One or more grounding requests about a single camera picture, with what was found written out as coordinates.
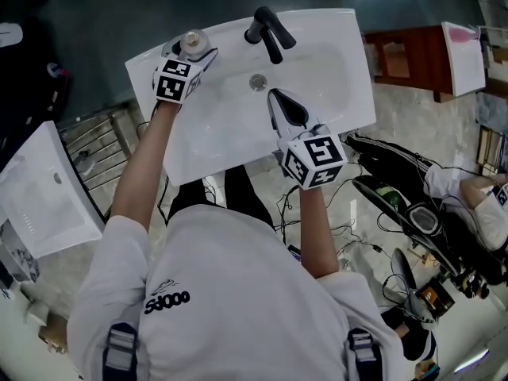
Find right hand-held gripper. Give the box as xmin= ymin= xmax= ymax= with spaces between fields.
xmin=266 ymin=87 xmax=347 ymax=191

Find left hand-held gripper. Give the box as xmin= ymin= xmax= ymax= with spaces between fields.
xmin=150 ymin=39 xmax=220 ymax=106

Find small clear glass jar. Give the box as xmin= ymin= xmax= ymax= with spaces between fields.
xmin=179 ymin=29 xmax=211 ymax=61

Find person's left forearm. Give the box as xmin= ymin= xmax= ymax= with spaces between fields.
xmin=110 ymin=99 xmax=184 ymax=234

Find person's right forearm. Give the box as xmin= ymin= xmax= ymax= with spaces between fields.
xmin=297 ymin=183 xmax=341 ymax=280

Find white ceramic sink basin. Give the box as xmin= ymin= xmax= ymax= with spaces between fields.
xmin=125 ymin=8 xmax=377 ymax=187

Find black faucet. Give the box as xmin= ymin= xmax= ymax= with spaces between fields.
xmin=243 ymin=6 xmax=298 ymax=65

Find person's black trousers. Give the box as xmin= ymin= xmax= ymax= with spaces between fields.
xmin=166 ymin=164 xmax=275 ymax=230

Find brown wooden cabinet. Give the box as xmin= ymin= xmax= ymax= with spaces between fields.
xmin=363 ymin=25 xmax=458 ymax=103

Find white rectangular washbasin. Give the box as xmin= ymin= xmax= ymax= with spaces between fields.
xmin=0 ymin=120 xmax=106 ymax=260
xmin=441 ymin=21 xmax=487 ymax=98

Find person's white t-shirt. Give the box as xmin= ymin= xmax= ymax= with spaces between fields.
xmin=66 ymin=203 xmax=406 ymax=381

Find marble slab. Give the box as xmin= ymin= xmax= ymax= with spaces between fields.
xmin=0 ymin=219 xmax=41 ymax=286

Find metal wire rack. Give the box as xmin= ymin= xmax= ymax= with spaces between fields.
xmin=58 ymin=104 xmax=137 ymax=214

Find black floor cables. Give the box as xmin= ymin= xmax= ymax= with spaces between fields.
xmin=272 ymin=160 xmax=394 ymax=306

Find navy grey shoulder strap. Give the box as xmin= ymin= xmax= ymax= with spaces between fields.
xmin=346 ymin=327 xmax=385 ymax=381
xmin=102 ymin=322 xmax=140 ymax=381

